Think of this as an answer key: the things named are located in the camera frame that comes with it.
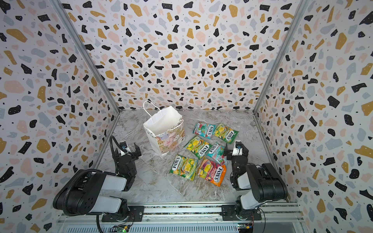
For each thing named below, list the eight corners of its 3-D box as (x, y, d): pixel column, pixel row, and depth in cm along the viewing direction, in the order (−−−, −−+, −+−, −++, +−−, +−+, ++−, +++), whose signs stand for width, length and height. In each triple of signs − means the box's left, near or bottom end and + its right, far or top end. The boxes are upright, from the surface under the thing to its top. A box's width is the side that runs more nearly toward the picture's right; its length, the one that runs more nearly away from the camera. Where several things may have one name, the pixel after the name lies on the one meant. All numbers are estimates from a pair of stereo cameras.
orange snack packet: (194, 175, 89) (194, 173, 86) (201, 159, 96) (202, 156, 93) (221, 187, 85) (222, 184, 82) (226, 169, 92) (228, 166, 89)
